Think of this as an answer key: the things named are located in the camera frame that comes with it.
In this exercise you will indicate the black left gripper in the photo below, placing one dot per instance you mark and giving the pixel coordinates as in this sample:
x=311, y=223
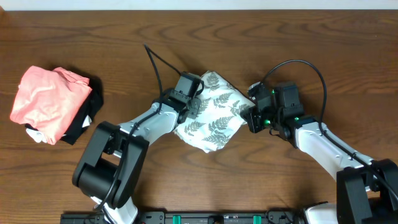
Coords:
x=194, y=111

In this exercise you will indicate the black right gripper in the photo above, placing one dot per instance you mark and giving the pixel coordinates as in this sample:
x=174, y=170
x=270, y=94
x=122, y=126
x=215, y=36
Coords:
x=252, y=114

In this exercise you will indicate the white fern print dress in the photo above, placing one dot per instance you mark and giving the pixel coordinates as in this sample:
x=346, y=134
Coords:
x=219, y=115

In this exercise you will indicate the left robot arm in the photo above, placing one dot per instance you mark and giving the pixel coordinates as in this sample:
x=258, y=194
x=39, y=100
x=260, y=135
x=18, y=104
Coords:
x=110, y=166

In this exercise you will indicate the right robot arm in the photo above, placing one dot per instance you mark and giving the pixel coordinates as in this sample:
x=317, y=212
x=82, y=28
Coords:
x=366, y=189

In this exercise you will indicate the folded black garment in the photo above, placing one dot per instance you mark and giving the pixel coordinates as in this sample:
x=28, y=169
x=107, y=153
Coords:
x=84, y=115

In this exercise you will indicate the folded coral pink garment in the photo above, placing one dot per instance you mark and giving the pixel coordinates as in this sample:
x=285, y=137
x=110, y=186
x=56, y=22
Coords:
x=26, y=107

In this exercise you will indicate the white crumpled cloth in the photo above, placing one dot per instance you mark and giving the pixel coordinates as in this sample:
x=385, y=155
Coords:
x=38, y=136

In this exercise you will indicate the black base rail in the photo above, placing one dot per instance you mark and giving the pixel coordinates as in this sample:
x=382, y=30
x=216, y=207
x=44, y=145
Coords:
x=273, y=216

